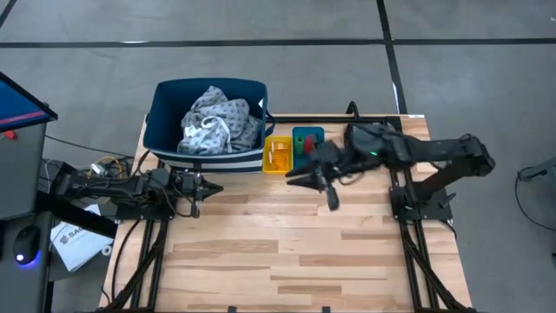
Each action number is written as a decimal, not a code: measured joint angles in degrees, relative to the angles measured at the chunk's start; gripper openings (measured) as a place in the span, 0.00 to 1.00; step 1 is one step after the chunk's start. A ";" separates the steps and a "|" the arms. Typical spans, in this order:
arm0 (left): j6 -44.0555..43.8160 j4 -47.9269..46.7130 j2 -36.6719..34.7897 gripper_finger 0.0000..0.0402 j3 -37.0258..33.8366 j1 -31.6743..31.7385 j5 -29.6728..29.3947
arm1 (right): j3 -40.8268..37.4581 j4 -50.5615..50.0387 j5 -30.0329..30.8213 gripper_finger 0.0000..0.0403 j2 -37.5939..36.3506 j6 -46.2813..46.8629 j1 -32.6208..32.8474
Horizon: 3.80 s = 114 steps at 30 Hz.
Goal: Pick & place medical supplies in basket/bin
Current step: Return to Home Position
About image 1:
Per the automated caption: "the yellow plastic basket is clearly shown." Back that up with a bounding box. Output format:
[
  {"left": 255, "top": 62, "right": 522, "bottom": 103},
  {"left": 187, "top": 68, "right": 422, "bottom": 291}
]
[{"left": 262, "top": 135, "right": 295, "bottom": 176}]

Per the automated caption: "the teal plastic bin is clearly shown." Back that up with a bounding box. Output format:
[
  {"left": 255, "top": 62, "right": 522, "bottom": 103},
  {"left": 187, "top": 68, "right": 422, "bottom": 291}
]
[{"left": 291, "top": 125, "right": 327, "bottom": 172}]

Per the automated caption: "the black aluminium mount frame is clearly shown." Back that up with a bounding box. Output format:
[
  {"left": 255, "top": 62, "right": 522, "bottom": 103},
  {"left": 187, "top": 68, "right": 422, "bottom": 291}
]
[
  {"left": 267, "top": 114, "right": 479, "bottom": 313},
  {"left": 98, "top": 186, "right": 179, "bottom": 313}
]

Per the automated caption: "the blue computer monitor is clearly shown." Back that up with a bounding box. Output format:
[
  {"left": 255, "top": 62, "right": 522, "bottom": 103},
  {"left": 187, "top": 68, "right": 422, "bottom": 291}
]
[{"left": 0, "top": 70, "right": 59, "bottom": 134}]

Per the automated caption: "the black computer mouse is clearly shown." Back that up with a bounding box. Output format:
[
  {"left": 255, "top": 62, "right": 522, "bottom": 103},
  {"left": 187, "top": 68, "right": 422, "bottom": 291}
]
[{"left": 12, "top": 224, "right": 42, "bottom": 266}]

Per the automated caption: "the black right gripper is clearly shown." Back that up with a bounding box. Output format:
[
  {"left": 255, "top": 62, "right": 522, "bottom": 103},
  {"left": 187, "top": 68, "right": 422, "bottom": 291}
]
[{"left": 284, "top": 139, "right": 348, "bottom": 213}]

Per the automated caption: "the grey cabinet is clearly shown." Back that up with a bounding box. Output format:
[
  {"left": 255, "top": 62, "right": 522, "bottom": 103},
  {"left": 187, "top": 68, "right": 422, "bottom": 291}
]
[{"left": 0, "top": 122, "right": 50, "bottom": 221}]

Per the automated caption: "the navy white striped fabric bin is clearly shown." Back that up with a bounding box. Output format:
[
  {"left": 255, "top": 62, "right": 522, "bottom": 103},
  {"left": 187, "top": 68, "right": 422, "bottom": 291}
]
[{"left": 142, "top": 77, "right": 276, "bottom": 175}]

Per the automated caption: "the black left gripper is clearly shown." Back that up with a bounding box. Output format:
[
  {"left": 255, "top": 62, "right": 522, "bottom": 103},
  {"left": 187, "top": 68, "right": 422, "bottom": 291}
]
[{"left": 172, "top": 163, "right": 225, "bottom": 218}]

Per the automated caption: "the grey patterned hospital gown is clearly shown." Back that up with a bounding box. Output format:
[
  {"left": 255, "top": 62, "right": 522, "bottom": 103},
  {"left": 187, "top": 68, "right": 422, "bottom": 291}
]
[{"left": 176, "top": 84, "right": 265, "bottom": 157}]

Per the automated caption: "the grey metal stand leg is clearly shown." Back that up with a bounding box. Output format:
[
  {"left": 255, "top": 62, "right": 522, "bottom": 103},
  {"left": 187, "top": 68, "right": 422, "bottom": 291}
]
[{"left": 519, "top": 156, "right": 556, "bottom": 182}]

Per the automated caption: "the black cable loop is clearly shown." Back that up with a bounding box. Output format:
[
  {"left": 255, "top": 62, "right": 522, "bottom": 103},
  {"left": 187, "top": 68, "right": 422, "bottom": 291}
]
[{"left": 345, "top": 100, "right": 362, "bottom": 124}]

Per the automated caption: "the white paper booklet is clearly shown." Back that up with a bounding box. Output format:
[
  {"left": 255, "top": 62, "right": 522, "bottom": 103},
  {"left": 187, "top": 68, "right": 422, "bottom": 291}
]
[{"left": 50, "top": 203, "right": 116, "bottom": 273}]

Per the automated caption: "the grey desk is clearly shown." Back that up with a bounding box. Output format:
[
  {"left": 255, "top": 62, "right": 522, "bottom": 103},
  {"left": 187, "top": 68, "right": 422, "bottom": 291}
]
[{"left": 0, "top": 210, "right": 56, "bottom": 313}]

